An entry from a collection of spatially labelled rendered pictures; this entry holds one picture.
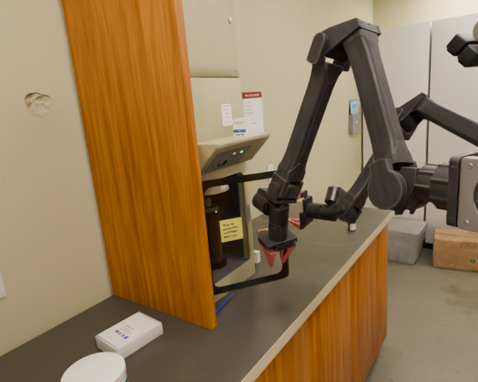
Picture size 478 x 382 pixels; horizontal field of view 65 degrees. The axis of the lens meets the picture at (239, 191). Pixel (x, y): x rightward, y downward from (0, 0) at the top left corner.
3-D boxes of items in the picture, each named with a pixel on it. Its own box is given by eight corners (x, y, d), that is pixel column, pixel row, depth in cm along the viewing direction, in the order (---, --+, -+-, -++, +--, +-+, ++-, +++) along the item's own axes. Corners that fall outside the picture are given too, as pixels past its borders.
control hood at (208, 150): (190, 176, 117) (186, 145, 115) (246, 159, 143) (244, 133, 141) (218, 178, 111) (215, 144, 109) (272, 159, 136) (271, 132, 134)
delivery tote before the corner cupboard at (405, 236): (354, 256, 382) (353, 225, 374) (367, 242, 414) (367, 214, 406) (417, 267, 346) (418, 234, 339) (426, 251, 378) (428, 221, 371)
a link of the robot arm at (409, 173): (424, 169, 66) (441, 170, 69) (376, 164, 75) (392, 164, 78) (416, 220, 68) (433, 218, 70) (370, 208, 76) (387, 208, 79)
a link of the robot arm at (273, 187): (277, 184, 99) (301, 185, 104) (253, 170, 108) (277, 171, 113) (266, 224, 103) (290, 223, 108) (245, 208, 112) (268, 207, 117)
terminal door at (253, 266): (208, 295, 128) (195, 182, 119) (288, 276, 137) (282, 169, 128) (208, 296, 127) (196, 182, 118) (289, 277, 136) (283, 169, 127)
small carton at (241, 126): (233, 136, 129) (231, 119, 128) (240, 135, 133) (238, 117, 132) (246, 136, 127) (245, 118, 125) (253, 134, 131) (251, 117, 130)
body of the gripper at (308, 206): (307, 195, 145) (325, 196, 141) (309, 219, 148) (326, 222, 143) (300, 199, 140) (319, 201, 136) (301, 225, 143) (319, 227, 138)
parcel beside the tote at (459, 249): (431, 267, 345) (433, 238, 338) (432, 253, 372) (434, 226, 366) (484, 274, 325) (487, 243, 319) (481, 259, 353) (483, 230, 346)
